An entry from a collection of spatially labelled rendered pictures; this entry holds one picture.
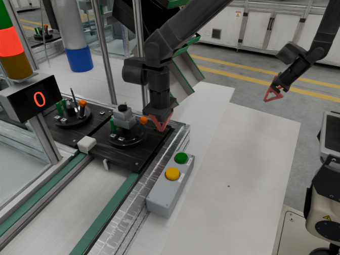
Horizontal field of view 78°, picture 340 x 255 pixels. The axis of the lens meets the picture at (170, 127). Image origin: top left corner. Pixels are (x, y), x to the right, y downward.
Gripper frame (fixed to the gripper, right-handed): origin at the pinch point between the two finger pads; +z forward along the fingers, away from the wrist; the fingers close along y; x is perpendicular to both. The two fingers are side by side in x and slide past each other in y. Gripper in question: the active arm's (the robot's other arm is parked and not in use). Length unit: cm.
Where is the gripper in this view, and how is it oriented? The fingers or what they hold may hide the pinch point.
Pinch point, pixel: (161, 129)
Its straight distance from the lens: 65.8
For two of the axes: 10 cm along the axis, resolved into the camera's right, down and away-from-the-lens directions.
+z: 0.1, 7.9, 6.1
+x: 9.1, 2.4, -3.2
